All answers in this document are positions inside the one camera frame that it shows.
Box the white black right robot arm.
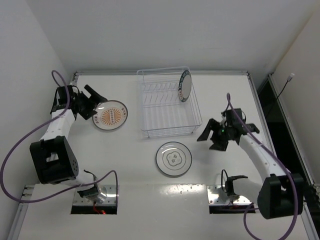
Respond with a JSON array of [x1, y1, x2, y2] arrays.
[[197, 108, 304, 220]]

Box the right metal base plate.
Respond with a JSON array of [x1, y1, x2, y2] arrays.
[[206, 185, 251, 207]]

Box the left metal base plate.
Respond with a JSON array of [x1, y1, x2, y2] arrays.
[[73, 185, 119, 207]]

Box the dark green rimmed plate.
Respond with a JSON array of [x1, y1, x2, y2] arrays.
[[178, 70, 192, 102]]

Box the orange sunburst plate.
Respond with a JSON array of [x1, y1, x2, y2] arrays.
[[92, 100, 128, 131]]

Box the white wire dish rack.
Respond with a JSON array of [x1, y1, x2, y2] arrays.
[[136, 66, 203, 138]]

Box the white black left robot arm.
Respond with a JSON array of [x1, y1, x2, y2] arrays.
[[29, 85, 107, 203]]

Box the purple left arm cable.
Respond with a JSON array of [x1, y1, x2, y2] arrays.
[[0, 69, 119, 203]]

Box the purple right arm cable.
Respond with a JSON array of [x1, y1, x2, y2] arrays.
[[223, 92, 300, 240]]

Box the white plate flower outline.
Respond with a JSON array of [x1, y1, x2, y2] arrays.
[[155, 141, 193, 178]]

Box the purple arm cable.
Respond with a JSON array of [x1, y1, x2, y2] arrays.
[[223, 92, 300, 240], [0, 69, 119, 203]]

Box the metal base plate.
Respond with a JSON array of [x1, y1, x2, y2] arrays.
[[73, 185, 119, 207], [206, 185, 251, 207]]

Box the black cable white plug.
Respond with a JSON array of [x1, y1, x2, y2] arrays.
[[276, 73, 295, 100]]

